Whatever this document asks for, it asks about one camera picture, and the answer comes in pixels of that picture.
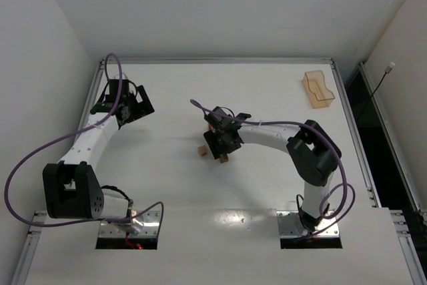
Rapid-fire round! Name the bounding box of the dark-topped wood block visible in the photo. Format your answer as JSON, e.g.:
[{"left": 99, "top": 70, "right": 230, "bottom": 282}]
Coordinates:
[{"left": 220, "top": 154, "right": 229, "bottom": 164}]

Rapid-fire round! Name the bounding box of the small plain wood cube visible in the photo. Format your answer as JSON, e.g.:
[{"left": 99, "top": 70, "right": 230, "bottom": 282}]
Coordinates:
[{"left": 197, "top": 146, "right": 208, "bottom": 156}]

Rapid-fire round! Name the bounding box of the clear orange plastic box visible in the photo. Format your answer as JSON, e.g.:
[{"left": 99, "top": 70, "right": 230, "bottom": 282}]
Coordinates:
[{"left": 302, "top": 70, "right": 335, "bottom": 109}]

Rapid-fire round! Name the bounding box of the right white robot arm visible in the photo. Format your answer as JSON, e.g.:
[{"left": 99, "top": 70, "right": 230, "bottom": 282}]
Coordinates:
[{"left": 203, "top": 106, "right": 342, "bottom": 232}]

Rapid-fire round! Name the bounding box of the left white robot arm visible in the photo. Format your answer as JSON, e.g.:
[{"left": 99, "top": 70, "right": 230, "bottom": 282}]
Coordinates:
[{"left": 42, "top": 79, "right": 155, "bottom": 220}]

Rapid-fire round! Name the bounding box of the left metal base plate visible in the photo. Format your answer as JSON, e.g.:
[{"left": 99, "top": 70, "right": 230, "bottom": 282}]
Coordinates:
[{"left": 98, "top": 210, "right": 162, "bottom": 238}]

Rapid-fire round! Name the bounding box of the metal base plate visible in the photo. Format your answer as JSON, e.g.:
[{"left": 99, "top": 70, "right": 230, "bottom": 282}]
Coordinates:
[
  {"left": 98, "top": 210, "right": 162, "bottom": 238},
  {"left": 276, "top": 210, "right": 340, "bottom": 240}
]

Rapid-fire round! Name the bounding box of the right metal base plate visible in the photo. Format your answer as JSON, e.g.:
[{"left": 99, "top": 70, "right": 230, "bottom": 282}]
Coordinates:
[{"left": 276, "top": 210, "right": 340, "bottom": 240}]

